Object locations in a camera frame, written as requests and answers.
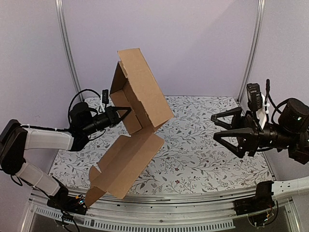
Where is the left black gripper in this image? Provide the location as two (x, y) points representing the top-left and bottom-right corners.
(82, 106), (131, 136)

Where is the brown cardboard box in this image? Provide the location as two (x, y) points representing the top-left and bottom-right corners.
(85, 48), (174, 207)

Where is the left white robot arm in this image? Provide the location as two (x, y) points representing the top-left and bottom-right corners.
(0, 102), (131, 210)

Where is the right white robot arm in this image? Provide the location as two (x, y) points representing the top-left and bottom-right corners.
(211, 107), (309, 211)

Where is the floral patterned table mat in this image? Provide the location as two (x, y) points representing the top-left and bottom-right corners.
(49, 96), (273, 195)

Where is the left black camera cable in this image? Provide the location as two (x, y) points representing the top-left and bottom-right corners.
(67, 88), (103, 121)

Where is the black camera cable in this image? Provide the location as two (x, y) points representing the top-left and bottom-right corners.
(265, 79), (283, 124)
(67, 88), (103, 121)

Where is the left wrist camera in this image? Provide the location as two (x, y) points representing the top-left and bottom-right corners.
(69, 102), (92, 128)

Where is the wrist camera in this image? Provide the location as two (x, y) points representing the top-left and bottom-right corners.
(69, 102), (92, 128)
(278, 98), (309, 133)

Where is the right black camera cable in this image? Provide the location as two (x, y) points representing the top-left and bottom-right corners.
(265, 79), (283, 124)

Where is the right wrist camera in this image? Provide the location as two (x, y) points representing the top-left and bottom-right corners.
(278, 98), (309, 133)

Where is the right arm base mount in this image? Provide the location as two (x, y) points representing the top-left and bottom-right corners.
(233, 181), (275, 216)

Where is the right aluminium frame post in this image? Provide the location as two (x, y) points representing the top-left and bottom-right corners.
(237, 0), (266, 103)

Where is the aluminium frame post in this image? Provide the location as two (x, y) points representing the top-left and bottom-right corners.
(237, 0), (266, 103)
(55, 0), (82, 93)

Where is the front aluminium rail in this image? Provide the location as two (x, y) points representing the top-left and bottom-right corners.
(20, 186), (300, 232)

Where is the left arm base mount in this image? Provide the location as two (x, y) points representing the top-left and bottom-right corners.
(47, 178), (87, 215)

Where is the left aluminium frame post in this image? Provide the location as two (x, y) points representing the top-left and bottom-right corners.
(55, 0), (82, 93)

